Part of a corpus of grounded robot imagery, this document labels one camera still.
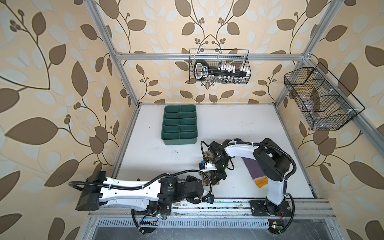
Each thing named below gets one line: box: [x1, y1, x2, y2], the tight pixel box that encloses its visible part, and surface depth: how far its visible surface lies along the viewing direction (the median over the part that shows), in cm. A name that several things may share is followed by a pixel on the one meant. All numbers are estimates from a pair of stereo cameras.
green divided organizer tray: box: [160, 104, 198, 146], surface depth 103 cm
